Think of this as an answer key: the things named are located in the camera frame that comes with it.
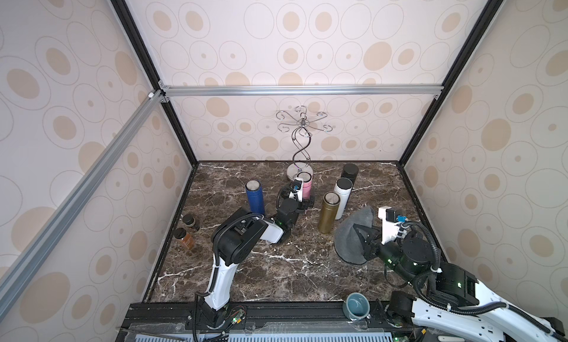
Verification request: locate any dark capped spice jar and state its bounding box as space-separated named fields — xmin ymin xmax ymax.
xmin=181 ymin=213 xmax=201 ymax=233

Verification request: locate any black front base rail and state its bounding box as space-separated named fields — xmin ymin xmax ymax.
xmin=116 ymin=301 xmax=498 ymax=342

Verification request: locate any teal ceramic mug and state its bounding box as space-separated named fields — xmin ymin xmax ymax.
xmin=342 ymin=293 xmax=371 ymax=321

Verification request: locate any amber spice jar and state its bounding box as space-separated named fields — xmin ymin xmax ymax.
xmin=173 ymin=228 xmax=195 ymax=250

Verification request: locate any white thermos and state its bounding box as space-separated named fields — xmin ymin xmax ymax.
xmin=334 ymin=177 xmax=353 ymax=220

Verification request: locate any left diagonal aluminium rail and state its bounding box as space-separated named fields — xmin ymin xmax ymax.
xmin=1 ymin=89 xmax=165 ymax=319

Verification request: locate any blue thermos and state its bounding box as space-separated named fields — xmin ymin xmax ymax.
xmin=245 ymin=179 xmax=266 ymax=216

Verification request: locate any horizontal aluminium rail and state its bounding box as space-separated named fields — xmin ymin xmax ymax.
xmin=164 ymin=83 xmax=444 ymax=97

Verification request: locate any black thermos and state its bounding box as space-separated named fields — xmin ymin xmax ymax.
xmin=340 ymin=163 xmax=359 ymax=184

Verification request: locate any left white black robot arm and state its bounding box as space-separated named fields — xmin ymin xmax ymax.
xmin=195 ymin=196 xmax=315 ymax=312

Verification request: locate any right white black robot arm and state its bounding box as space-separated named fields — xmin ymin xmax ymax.
xmin=353 ymin=222 xmax=567 ymax=341

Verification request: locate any grey wiping cloth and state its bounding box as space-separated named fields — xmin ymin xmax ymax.
xmin=334 ymin=206 xmax=374 ymax=265

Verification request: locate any silver wire cup stand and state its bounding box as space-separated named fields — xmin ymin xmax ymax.
xmin=275 ymin=106 xmax=334 ymax=179

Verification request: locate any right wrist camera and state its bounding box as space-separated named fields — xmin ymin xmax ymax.
xmin=377 ymin=206 xmax=408 ymax=244

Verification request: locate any pink thermos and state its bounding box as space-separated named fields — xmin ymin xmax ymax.
xmin=297 ymin=171 xmax=313 ymax=202

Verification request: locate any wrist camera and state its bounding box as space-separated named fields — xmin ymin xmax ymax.
xmin=288 ymin=177 xmax=304 ymax=202
xmin=377 ymin=206 xmax=408 ymax=244

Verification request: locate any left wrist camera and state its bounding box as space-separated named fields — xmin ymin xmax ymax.
xmin=288 ymin=177 xmax=304 ymax=202

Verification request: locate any gold thermos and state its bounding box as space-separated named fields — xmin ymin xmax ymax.
xmin=317 ymin=191 xmax=340 ymax=234

